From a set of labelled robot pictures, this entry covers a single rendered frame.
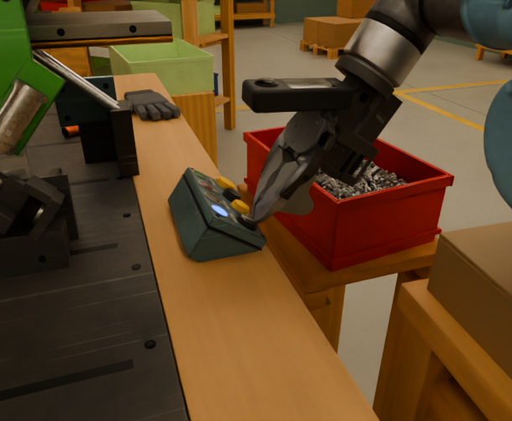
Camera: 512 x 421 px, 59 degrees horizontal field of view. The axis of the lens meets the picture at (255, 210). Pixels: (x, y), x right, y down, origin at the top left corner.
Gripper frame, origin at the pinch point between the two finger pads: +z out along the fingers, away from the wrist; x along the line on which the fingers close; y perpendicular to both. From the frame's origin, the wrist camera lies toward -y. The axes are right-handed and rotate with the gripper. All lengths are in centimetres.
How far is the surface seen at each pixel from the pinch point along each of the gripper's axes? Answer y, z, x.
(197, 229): -5.4, 4.9, -0.5
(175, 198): -5.4, 6.2, 10.0
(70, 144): -15.8, 16.4, 42.9
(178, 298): -6.6, 9.9, -7.7
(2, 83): -29.0, 2.5, 10.9
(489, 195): 209, -31, 133
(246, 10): 260, -105, 857
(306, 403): -0.5, 5.7, -23.5
